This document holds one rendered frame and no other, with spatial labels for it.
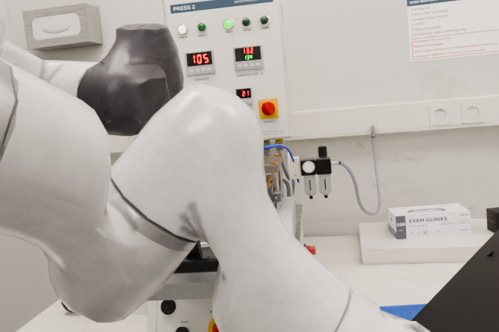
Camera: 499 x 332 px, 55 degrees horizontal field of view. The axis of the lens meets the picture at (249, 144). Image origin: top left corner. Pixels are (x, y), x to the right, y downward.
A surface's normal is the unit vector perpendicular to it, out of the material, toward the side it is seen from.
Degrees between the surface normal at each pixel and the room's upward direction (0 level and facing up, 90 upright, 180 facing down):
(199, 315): 65
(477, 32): 90
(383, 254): 90
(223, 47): 90
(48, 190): 119
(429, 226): 90
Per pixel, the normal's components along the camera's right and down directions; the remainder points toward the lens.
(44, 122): 0.84, -0.36
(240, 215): 0.48, -0.15
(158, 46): 0.71, 0.08
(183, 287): -0.12, 0.11
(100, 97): -0.42, -0.06
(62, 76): -0.32, -0.64
